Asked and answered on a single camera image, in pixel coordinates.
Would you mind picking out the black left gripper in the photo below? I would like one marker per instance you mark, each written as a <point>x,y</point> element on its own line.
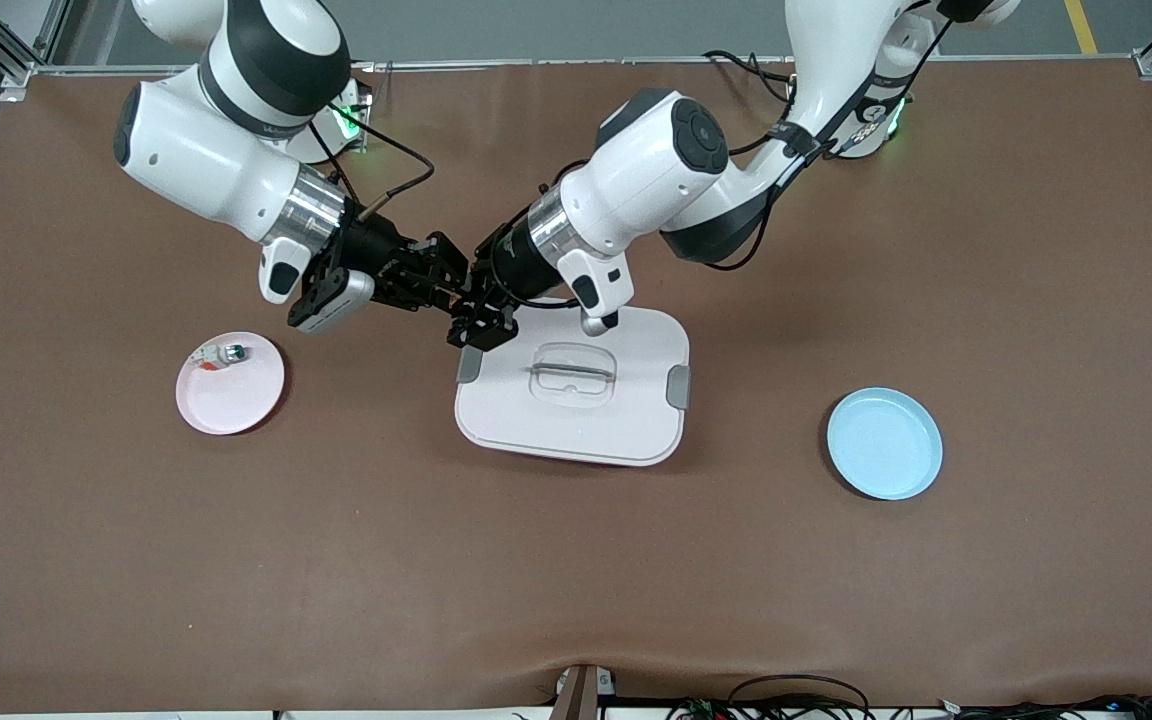
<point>509,266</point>

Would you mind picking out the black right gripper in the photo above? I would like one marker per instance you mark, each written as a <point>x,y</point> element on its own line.
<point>368,245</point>

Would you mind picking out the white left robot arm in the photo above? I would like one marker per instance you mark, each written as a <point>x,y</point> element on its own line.
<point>656,170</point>

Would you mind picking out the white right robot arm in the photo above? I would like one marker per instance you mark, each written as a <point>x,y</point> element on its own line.
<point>196,160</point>

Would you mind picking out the white lidded storage box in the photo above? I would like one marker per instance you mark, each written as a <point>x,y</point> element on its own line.
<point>576,420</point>

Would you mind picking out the pink round plate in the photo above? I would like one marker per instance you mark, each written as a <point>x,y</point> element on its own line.
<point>231,400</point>

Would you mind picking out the white and orange small part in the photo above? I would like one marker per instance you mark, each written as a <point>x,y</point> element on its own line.
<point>206,358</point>

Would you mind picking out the brown table mat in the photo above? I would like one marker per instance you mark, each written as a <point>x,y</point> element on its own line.
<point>576,560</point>

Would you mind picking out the light blue round plate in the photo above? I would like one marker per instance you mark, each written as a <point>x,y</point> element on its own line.
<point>886,445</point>

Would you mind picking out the white switch with green button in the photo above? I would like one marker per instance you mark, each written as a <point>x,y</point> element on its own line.
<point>234,352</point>

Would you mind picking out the silver table edge rail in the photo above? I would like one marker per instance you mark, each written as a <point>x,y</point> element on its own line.
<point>536,62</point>

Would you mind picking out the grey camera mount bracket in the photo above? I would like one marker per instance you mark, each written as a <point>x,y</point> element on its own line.
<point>576,695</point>

